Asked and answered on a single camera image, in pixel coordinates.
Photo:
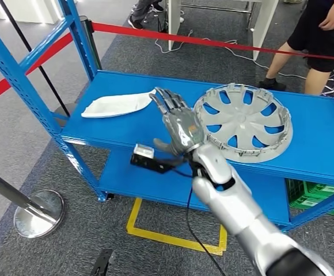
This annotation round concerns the dark chrome stanchion post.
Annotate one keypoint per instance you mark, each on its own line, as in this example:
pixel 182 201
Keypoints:
pixel 91 40

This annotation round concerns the black robot left foot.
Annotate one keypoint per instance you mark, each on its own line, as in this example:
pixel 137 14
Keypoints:
pixel 102 263

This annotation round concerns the white curved plastic part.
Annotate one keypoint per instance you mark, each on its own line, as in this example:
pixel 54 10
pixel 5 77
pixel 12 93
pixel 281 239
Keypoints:
pixel 115 104

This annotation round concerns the green plastic crate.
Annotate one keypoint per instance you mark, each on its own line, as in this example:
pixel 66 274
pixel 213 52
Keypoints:
pixel 313 194

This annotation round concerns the white counter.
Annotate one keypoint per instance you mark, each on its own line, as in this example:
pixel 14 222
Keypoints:
pixel 20 8

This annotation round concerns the yellow floor tape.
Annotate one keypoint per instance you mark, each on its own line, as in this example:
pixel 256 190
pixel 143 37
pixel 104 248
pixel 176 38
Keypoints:
pixel 167 240

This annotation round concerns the person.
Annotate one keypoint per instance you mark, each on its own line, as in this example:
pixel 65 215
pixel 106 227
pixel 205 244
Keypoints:
pixel 313 34
pixel 140 9

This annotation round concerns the black stanchion post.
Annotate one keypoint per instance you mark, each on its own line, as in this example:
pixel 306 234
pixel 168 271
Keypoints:
pixel 53 88

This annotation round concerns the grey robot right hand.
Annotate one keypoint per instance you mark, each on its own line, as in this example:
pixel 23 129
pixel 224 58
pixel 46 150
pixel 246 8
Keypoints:
pixel 183 127

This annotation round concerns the blue metal shelf rack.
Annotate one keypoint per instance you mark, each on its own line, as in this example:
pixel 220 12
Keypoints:
pixel 132 129

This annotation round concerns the grey plastic wheel hubcap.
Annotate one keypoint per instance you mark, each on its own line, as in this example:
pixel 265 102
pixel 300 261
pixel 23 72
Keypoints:
pixel 242 118

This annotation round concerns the white desk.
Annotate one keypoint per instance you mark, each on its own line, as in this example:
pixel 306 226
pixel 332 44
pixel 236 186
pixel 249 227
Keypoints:
pixel 174 23

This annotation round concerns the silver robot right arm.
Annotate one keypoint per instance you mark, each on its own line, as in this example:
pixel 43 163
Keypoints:
pixel 242 205

